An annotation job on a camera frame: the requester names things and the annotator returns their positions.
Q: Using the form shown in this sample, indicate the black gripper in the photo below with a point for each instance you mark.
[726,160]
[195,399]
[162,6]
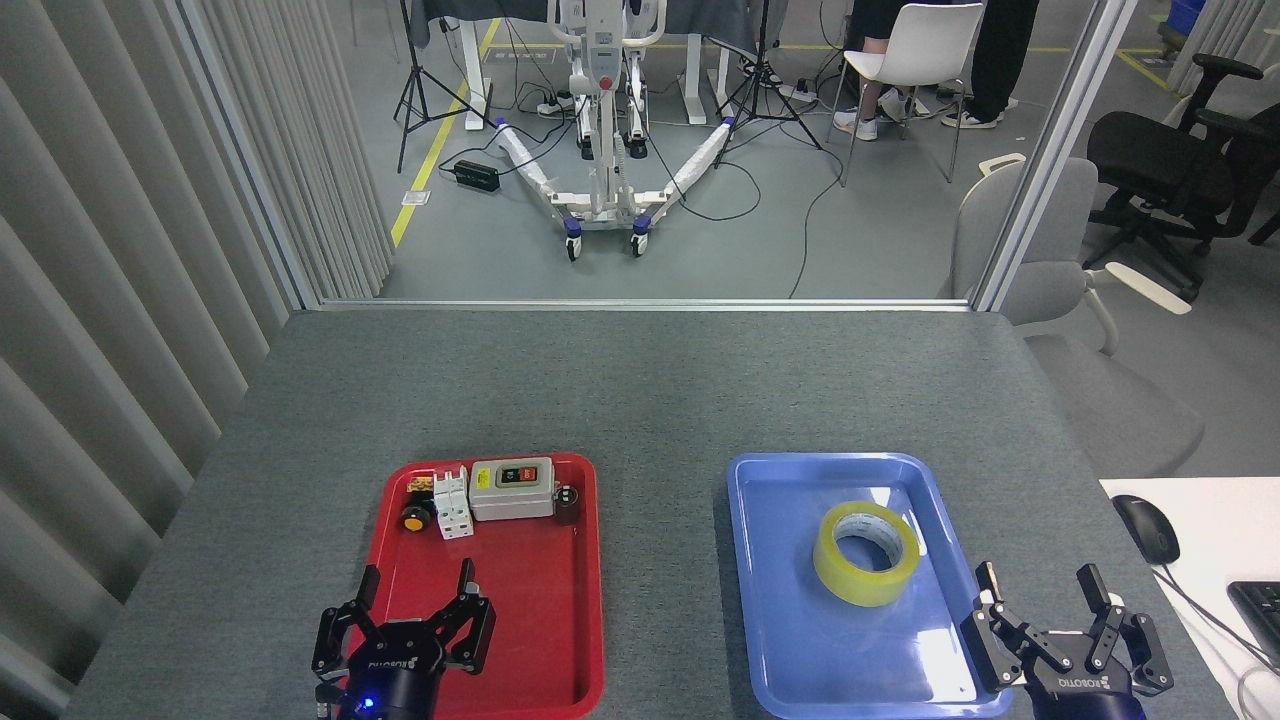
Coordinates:
[1080,700]
[390,680]

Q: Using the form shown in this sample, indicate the yellow tape roll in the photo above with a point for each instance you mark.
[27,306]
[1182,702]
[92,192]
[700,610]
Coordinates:
[860,585]

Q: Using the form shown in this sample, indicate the orange push button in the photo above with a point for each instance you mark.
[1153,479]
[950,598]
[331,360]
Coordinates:
[415,519]

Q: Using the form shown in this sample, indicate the black computer mouse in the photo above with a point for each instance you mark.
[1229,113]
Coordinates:
[1147,528]

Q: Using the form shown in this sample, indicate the white circuit breaker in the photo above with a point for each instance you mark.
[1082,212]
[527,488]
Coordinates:
[453,505]

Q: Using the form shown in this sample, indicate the red plastic tray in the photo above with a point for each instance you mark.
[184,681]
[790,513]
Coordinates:
[540,600]

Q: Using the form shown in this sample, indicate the small yellow black component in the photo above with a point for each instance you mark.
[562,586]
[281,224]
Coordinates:
[420,485]

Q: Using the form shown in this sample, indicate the white side table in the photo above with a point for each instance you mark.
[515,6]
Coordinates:
[1215,520]

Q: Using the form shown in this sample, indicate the black keyboard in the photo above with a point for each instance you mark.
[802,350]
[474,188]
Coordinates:
[1260,615]

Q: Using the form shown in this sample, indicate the grey office chair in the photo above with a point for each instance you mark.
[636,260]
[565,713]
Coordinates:
[1100,400]

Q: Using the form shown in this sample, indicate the blue plastic tray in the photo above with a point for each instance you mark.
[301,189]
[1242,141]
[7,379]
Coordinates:
[780,620]

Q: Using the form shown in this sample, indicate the white paper floor label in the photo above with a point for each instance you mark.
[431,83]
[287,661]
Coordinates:
[416,198]

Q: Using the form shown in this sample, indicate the black power adapter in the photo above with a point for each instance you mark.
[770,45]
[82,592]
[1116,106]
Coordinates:
[476,176]

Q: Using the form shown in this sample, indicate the black office chair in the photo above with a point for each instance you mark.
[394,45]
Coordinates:
[1150,160]

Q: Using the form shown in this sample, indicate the white wheeled stand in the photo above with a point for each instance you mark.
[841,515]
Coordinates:
[605,190]

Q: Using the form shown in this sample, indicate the black tripod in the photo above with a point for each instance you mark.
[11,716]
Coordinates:
[763,80]
[412,85]

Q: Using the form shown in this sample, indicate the white desk leg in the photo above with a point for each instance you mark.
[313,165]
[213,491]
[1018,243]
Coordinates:
[692,80]
[477,80]

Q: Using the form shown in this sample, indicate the seated person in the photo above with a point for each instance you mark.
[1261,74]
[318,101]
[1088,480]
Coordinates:
[868,110]

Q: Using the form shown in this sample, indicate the standing person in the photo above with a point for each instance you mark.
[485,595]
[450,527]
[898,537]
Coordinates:
[1000,60]

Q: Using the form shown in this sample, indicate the white plastic chair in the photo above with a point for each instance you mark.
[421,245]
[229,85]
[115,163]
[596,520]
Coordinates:
[920,45]

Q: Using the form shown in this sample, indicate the blue bin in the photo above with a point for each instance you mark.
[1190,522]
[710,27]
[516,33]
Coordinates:
[1187,15]

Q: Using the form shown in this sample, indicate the grey push button switch box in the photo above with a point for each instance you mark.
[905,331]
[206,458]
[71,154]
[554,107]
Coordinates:
[510,492]

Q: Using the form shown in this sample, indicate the black knob switch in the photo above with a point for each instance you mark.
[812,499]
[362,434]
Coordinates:
[567,505]

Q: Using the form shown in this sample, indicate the silver frame rail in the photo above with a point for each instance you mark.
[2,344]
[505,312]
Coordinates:
[640,304]

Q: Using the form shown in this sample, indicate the silver frame post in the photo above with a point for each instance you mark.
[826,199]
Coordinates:
[1050,150]

